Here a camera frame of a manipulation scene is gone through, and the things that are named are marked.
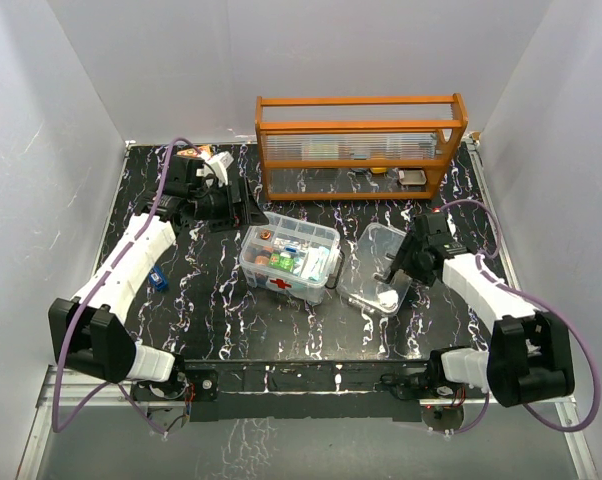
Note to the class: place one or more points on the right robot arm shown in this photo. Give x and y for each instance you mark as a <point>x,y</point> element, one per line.
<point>529,356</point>

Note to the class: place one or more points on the open cardboard box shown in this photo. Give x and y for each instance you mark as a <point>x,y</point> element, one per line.
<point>412,177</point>

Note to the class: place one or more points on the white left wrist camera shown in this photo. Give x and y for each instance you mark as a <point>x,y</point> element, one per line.
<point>217,166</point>

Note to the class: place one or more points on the amber bottle orange cap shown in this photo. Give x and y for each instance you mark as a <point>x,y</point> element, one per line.
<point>262,254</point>

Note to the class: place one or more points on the blue stapler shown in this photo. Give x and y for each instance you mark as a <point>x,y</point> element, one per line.
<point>157,279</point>

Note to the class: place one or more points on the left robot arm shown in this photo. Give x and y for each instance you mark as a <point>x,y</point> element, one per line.
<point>88,331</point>

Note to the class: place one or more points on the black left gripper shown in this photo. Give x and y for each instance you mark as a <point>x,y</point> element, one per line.
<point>237,215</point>

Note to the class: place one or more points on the clear kit box lid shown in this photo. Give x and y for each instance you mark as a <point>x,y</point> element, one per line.
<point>361,281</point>

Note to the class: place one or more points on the orange wooden shelf rack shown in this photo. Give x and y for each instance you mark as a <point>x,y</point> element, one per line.
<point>323,148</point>

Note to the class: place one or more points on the orange snack packet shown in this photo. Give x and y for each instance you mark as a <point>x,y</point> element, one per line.
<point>197,151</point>

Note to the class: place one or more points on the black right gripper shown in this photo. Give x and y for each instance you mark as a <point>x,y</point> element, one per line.
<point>404,261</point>

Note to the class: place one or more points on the green wind oil box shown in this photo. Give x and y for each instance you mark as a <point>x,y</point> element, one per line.
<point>282,262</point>

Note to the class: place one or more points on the clear medicine kit box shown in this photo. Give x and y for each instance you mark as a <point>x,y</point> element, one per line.
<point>288,260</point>

